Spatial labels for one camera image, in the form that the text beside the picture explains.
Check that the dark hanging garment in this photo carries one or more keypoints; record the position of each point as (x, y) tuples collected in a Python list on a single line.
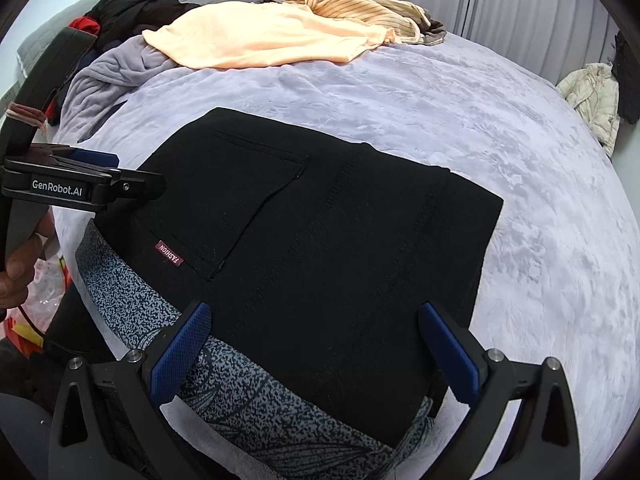
[(627, 80)]

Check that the grey fleece blanket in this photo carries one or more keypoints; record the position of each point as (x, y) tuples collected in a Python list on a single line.
[(110, 80)]

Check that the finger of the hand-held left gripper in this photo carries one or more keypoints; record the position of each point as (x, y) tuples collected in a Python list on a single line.
[(142, 185), (95, 159)]

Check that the person's left hand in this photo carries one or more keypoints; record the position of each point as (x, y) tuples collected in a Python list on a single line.
[(17, 280)]

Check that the black garment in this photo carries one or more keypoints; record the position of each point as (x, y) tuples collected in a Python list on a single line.
[(135, 10)]

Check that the black pants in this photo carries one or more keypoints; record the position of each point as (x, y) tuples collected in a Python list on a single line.
[(325, 260)]

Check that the grey curtain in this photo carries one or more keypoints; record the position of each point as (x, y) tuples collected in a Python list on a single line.
[(500, 0)]

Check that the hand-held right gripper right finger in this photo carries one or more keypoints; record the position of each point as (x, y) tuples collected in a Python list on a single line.
[(445, 355)]

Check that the cream puffer jacket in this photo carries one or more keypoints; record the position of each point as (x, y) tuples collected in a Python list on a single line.
[(592, 105)]

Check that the clear plastic bag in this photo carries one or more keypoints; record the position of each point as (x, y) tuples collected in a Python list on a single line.
[(47, 285)]

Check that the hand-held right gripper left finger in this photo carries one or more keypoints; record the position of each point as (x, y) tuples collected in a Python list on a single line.
[(180, 352)]

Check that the red cardboard box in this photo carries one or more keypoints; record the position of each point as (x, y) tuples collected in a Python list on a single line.
[(22, 335)]

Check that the striped beige shirt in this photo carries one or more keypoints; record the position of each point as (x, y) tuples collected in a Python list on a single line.
[(360, 2)]

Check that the peach cloth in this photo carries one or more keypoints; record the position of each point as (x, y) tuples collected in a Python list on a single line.
[(260, 35)]

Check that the grey speckled pants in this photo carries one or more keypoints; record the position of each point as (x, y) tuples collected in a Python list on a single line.
[(240, 390)]

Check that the navy garment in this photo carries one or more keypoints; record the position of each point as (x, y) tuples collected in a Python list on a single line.
[(86, 62)]

